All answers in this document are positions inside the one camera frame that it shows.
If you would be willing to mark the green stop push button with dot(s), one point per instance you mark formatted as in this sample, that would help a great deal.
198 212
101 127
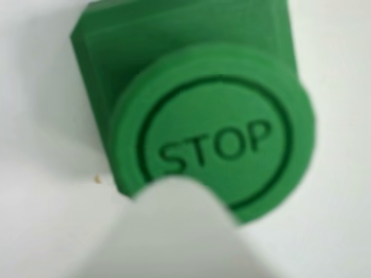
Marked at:
217 116

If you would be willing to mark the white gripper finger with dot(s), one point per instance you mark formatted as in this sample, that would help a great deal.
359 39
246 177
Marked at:
179 231

